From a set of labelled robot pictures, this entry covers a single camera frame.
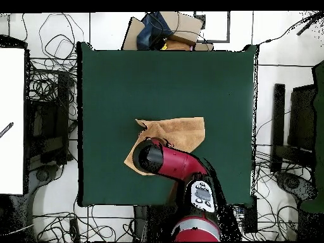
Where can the black equipment rack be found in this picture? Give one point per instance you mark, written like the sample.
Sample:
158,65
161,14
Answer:
50,121

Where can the flat cardboard sheet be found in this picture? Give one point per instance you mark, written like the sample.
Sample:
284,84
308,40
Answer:
133,35

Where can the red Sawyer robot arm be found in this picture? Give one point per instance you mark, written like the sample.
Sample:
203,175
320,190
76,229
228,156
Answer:
177,162

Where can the black power box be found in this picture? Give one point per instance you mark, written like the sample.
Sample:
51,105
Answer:
250,220

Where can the orange brown cloth item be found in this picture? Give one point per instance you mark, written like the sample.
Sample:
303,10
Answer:
177,45

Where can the black panel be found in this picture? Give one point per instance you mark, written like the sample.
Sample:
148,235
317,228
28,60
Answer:
302,116

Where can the striped black rod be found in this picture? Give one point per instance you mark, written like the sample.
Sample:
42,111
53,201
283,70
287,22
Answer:
6,130

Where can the large cardboard box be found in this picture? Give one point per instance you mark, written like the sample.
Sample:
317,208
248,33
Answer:
182,25

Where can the dark stand foot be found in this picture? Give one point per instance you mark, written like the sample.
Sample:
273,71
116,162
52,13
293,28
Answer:
291,183
43,174

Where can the blue bag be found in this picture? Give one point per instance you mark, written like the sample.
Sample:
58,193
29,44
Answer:
149,35

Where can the dark green table cloth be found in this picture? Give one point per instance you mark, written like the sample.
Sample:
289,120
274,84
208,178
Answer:
114,83

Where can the black upright bar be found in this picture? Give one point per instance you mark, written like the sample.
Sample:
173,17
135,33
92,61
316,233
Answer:
278,121

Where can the black power strip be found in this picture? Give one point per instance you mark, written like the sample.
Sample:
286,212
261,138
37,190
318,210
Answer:
74,227

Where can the white board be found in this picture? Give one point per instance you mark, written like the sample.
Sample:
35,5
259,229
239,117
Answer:
12,101

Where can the orange terry towel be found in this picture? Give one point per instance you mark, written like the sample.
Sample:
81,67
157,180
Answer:
182,131

